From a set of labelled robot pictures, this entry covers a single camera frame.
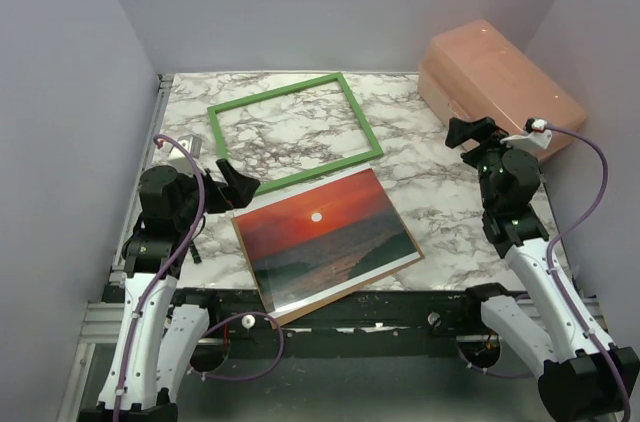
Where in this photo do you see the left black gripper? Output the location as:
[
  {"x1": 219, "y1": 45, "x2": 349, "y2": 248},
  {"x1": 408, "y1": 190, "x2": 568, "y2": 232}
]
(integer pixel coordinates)
[{"x1": 175, "y1": 157, "x2": 260, "y2": 229}]

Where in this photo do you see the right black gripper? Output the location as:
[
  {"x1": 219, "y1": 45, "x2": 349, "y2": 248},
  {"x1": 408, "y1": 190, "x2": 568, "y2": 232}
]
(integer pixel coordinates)
[{"x1": 446, "y1": 116, "x2": 533, "y2": 210}]

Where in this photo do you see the green wooden picture frame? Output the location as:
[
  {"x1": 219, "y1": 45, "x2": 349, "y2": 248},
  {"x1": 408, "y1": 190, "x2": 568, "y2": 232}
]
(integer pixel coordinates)
[{"x1": 207, "y1": 72, "x2": 383, "y2": 195}]

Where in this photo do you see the sunset photo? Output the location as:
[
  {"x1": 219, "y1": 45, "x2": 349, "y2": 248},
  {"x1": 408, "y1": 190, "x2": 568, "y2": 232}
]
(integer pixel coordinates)
[{"x1": 232, "y1": 166, "x2": 424, "y2": 325}]

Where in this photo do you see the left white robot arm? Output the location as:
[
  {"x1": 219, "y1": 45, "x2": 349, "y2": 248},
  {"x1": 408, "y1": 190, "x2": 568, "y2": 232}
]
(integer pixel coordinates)
[{"x1": 78, "y1": 159, "x2": 260, "y2": 421}]

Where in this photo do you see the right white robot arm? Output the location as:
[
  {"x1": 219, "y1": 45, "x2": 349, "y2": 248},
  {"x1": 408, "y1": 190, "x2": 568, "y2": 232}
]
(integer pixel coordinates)
[{"x1": 445, "y1": 117, "x2": 639, "y2": 421}]

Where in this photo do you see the pink plastic storage box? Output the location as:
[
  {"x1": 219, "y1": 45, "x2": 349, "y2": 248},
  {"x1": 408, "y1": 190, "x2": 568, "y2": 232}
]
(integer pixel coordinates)
[{"x1": 417, "y1": 19, "x2": 587, "y2": 135}]

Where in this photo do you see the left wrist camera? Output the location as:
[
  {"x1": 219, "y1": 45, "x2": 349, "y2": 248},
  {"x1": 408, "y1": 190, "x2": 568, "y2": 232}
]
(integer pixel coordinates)
[{"x1": 163, "y1": 134, "x2": 204, "y2": 171}]

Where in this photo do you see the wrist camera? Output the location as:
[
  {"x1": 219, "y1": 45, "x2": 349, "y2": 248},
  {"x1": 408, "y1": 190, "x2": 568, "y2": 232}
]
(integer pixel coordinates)
[
  {"x1": 500, "y1": 118, "x2": 552, "y2": 154},
  {"x1": 163, "y1": 134, "x2": 204, "y2": 171}
]

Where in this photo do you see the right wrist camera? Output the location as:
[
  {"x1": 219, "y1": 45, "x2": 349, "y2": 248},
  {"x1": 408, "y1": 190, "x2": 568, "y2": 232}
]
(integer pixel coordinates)
[{"x1": 500, "y1": 118, "x2": 552, "y2": 154}]

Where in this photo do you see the aluminium rail frame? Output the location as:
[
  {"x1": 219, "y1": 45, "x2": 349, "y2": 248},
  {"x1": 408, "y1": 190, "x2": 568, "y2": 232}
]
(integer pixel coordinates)
[{"x1": 54, "y1": 72, "x2": 176, "y2": 422}]

